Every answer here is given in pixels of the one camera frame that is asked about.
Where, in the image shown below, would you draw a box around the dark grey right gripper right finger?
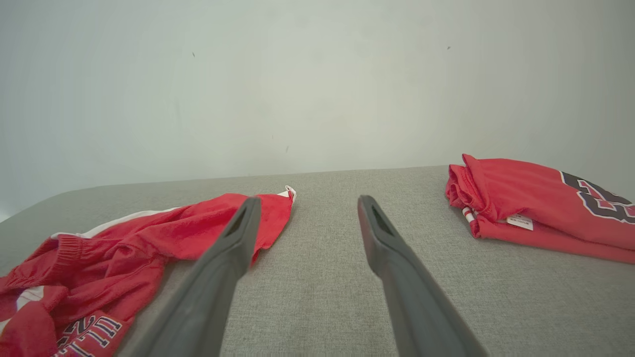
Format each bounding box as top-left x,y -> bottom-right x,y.
357,195 -> 489,357

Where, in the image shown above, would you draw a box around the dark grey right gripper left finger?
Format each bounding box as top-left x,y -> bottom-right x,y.
130,196 -> 262,357

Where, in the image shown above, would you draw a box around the red and white shorts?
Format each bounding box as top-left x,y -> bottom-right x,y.
0,185 -> 297,357

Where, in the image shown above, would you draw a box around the red basketball jersey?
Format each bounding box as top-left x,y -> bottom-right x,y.
444,154 -> 635,264

